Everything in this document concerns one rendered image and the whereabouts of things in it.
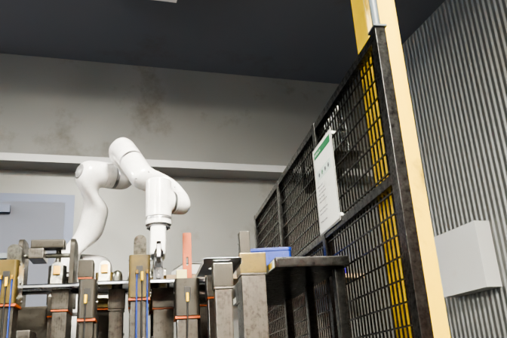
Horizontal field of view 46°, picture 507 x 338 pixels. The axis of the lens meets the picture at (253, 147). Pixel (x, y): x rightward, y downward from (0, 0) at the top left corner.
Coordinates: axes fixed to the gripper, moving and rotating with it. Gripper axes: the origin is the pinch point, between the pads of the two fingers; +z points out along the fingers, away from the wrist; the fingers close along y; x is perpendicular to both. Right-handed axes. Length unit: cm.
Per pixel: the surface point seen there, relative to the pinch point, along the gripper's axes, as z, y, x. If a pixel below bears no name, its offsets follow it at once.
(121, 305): 9.1, 2.5, -11.2
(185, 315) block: 15.1, 23.2, 6.9
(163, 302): 8.6, 2.0, 1.5
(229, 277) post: 7.9, 40.6, 17.0
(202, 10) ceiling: -239, -202, 38
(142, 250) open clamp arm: -4.1, 17.7, -5.0
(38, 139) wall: -161, -284, -92
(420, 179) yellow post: -14, 53, 67
